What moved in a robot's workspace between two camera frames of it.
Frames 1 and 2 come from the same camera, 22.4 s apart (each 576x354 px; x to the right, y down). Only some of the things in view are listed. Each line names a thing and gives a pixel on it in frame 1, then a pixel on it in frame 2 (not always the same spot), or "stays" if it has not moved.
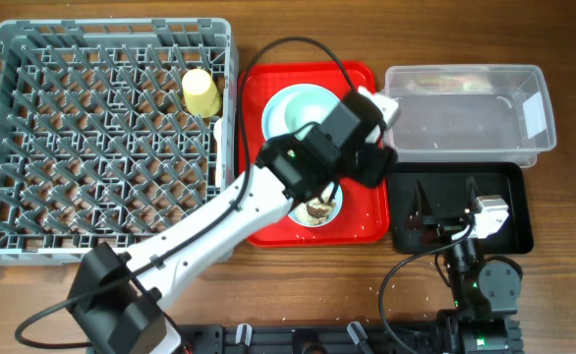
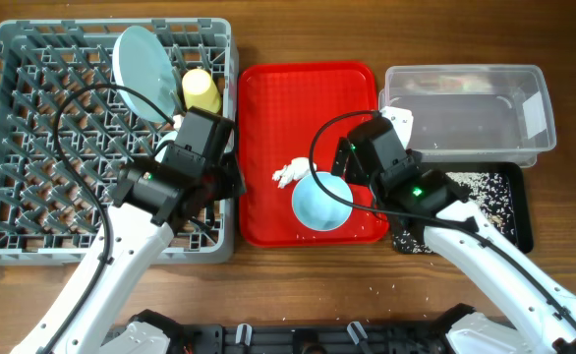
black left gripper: x=382 y=162 -> x=235 y=185
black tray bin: x=421 y=191 stays
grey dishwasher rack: x=99 y=131 stays
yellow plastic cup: x=201 y=95 stays
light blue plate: x=292 y=107 -> x=141 y=60
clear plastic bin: x=471 y=113 stays
